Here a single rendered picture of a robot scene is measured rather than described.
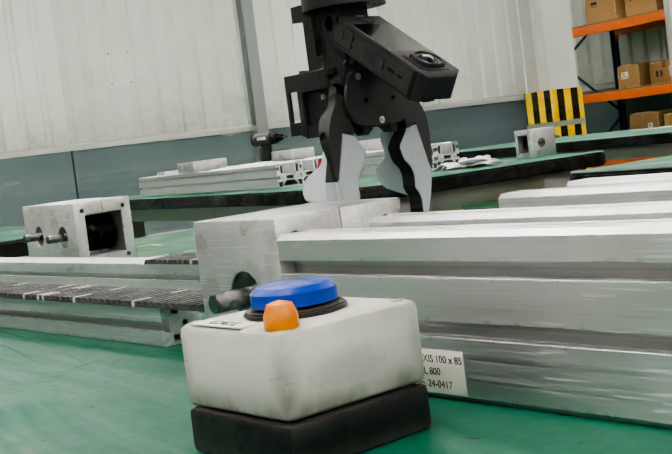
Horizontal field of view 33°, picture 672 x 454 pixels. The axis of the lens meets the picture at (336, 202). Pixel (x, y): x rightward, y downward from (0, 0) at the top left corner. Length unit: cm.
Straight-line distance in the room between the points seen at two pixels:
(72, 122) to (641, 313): 1190
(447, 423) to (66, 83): 1187
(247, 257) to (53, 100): 1157
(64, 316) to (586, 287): 60
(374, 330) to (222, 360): 7
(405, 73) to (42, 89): 1143
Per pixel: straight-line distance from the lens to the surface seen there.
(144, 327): 89
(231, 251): 71
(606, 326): 50
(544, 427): 52
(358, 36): 92
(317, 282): 51
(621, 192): 72
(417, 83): 87
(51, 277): 147
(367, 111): 94
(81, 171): 1228
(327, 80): 94
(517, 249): 53
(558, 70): 886
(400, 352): 51
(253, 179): 411
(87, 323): 97
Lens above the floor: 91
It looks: 3 degrees down
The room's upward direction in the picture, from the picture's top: 7 degrees counter-clockwise
